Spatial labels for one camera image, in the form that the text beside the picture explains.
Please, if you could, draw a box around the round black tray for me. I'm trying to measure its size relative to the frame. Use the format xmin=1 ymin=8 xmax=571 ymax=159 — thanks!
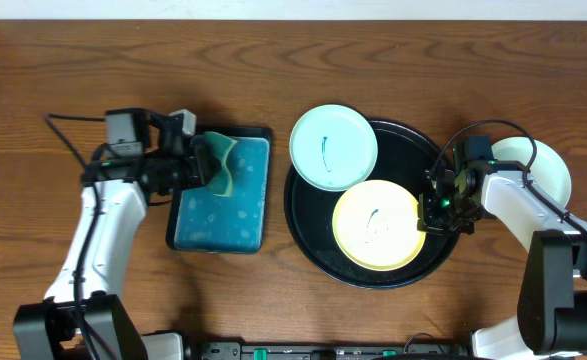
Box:
xmin=284 ymin=118 xmax=459 ymax=289

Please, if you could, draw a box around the black rectangular water tray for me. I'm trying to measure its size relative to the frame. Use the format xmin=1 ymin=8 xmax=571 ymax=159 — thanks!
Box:
xmin=166 ymin=125 xmax=272 ymax=254

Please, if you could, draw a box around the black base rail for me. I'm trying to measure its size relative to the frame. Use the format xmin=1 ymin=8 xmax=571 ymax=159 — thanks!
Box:
xmin=184 ymin=333 xmax=474 ymax=360

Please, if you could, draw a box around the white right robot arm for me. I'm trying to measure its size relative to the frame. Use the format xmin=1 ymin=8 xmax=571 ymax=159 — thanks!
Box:
xmin=417 ymin=158 xmax=587 ymax=359

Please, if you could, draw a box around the yellow plate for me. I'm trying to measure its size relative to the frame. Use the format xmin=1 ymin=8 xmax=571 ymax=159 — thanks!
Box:
xmin=332 ymin=180 xmax=426 ymax=272

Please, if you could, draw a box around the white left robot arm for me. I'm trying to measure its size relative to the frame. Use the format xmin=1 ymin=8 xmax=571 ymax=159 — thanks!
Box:
xmin=13 ymin=108 xmax=221 ymax=359

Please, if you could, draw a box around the green yellow sponge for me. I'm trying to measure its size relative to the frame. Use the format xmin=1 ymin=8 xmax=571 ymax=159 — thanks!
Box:
xmin=204 ymin=131 xmax=237 ymax=197

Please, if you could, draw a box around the light green plate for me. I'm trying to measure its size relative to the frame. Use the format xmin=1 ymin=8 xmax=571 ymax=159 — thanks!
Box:
xmin=289 ymin=104 xmax=378 ymax=192
xmin=492 ymin=137 xmax=572 ymax=207

